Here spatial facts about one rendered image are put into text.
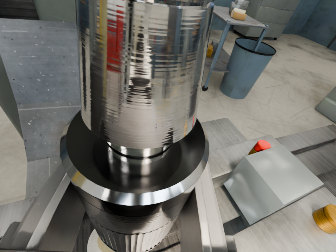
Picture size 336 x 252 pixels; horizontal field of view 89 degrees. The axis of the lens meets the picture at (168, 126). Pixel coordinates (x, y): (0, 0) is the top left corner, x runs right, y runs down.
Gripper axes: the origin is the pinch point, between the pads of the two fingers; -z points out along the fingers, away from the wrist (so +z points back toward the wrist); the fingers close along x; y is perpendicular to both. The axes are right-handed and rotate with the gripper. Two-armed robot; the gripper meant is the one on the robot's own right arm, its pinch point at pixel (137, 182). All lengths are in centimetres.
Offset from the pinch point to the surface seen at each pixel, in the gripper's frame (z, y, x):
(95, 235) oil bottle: -0.2, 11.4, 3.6
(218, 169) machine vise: -7.0, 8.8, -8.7
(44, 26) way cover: -30.5, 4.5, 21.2
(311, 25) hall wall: -609, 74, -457
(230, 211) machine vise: -3.9, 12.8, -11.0
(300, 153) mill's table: -21.8, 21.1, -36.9
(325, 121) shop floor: -164, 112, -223
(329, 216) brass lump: -1.9, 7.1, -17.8
